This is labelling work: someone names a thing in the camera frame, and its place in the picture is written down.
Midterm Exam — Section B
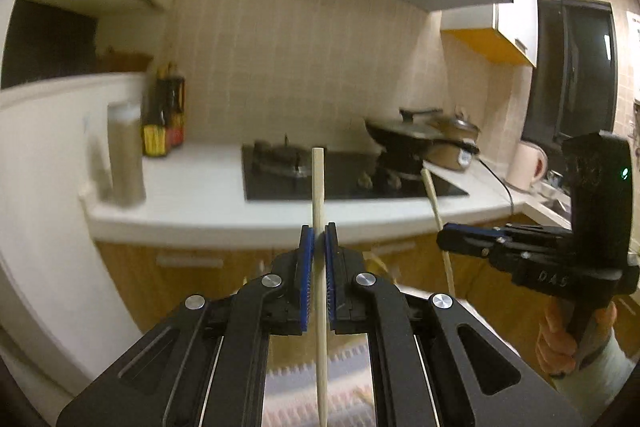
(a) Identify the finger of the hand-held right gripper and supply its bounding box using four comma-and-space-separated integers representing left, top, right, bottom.
436, 222, 511, 258

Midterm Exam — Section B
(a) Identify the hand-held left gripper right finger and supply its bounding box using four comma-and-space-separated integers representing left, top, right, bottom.
324, 222, 584, 427

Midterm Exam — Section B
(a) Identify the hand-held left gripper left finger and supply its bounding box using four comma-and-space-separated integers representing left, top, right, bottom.
55, 224, 317, 427

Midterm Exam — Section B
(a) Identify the wooden chopstick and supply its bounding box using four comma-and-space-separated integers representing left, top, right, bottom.
310, 147, 331, 427
420, 169, 457, 296

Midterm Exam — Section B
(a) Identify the person's right forearm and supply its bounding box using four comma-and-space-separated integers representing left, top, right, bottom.
550, 336, 636, 424

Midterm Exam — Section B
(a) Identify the person's right hand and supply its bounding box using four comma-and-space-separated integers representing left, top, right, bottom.
536, 297, 619, 380

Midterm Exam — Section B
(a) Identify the white electric kettle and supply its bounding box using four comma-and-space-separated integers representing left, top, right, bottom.
504, 140, 549, 193

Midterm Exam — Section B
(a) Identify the brown rice cooker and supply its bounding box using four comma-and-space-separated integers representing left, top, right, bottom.
425, 114, 482, 170

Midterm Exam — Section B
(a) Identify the black gas stove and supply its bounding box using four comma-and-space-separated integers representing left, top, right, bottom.
241, 136, 471, 203

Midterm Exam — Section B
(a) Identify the dark window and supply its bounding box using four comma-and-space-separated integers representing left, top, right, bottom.
522, 0, 619, 154

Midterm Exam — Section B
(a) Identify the wooden base cabinet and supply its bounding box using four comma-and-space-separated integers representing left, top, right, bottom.
94, 213, 640, 360

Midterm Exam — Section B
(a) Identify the dark sauce bottle red label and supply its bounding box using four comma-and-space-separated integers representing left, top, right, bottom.
162, 64, 187, 150

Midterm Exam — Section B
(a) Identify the dark sauce bottle yellow label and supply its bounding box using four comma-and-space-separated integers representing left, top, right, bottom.
142, 64, 169, 157

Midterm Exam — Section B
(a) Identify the metal thermos flask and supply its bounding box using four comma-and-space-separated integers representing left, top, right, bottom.
106, 100, 147, 208

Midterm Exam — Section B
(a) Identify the white refrigerator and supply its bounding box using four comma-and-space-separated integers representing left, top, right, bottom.
0, 72, 152, 410

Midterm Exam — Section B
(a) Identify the black power cable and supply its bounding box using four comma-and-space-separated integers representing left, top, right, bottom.
472, 154, 516, 214

